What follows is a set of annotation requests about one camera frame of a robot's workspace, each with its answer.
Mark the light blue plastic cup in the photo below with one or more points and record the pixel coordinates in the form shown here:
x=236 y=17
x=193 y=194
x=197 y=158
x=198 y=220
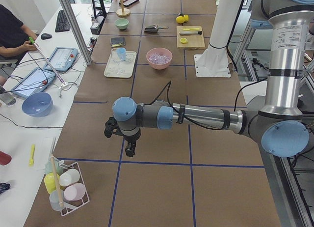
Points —
x=121 y=53

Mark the folded grey cloth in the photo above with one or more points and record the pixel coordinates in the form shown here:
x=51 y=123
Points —
x=117 y=42

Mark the wooden cutting board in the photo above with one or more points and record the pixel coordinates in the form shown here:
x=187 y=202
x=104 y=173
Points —
x=194 y=41

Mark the yellow plastic knife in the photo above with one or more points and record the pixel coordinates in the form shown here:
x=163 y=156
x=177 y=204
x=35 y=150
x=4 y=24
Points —
x=190 y=29

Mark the yellow lemon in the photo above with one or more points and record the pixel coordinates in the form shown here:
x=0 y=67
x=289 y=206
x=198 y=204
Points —
x=182 y=19

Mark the yellow plastic spoon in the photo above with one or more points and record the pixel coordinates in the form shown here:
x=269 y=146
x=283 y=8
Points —
x=31 y=159

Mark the seated person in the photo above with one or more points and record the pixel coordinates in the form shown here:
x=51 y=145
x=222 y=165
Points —
x=14 y=36

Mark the wooden stand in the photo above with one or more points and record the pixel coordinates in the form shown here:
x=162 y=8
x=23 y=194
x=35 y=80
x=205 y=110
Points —
x=122 y=11

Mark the metal tube tool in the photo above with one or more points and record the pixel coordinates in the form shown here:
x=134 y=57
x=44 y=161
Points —
x=188 y=33

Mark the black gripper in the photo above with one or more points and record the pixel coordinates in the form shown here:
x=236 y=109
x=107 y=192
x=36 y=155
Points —
x=131 y=138

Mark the black computer mouse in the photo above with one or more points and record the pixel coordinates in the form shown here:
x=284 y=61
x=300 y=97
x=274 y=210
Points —
x=45 y=36

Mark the red object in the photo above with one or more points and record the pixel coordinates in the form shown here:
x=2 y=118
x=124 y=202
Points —
x=5 y=158

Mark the metal ice scoop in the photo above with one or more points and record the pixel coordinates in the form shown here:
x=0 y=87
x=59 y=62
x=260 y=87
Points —
x=154 y=28

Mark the black keyboard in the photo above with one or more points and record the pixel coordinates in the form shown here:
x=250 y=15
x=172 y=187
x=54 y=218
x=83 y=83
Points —
x=62 y=23

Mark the dark tray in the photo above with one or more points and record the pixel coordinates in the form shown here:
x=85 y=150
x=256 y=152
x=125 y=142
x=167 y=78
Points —
x=128 y=3

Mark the yellow cup in rack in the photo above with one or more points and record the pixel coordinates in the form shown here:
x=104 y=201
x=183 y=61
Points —
x=50 y=182

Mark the green ceramic bowl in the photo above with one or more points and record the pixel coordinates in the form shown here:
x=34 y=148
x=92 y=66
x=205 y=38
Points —
x=121 y=23

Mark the white cup in rack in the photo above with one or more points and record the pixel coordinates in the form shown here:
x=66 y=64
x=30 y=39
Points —
x=69 y=177

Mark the large blue bowl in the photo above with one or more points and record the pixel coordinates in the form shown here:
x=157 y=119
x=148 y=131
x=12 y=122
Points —
x=38 y=105

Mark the clear wine glass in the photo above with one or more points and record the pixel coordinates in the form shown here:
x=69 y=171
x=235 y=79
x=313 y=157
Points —
x=117 y=61

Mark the teach pendant tablet far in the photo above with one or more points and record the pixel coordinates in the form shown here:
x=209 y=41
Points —
x=63 y=58

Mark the pink cup in rack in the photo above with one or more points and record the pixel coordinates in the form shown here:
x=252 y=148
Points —
x=75 y=192

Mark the pink bowl with ice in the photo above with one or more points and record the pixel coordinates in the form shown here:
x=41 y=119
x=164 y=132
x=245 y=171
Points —
x=159 y=58

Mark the teach pendant tablet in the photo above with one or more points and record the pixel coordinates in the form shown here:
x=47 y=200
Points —
x=63 y=58
x=36 y=81

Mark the aluminium frame post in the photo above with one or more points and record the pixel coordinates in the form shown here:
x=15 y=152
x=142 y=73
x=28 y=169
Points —
x=76 y=30

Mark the white wire cup rack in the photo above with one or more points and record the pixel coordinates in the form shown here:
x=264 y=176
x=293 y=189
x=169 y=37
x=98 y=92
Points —
x=57 y=199

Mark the teach pendant tablet near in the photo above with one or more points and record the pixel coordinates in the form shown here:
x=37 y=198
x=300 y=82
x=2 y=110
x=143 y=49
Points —
x=36 y=81

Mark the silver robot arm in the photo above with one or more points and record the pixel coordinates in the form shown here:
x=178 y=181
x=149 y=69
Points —
x=276 y=127

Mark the cream serving tray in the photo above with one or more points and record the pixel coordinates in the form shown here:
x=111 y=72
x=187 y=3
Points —
x=127 y=66

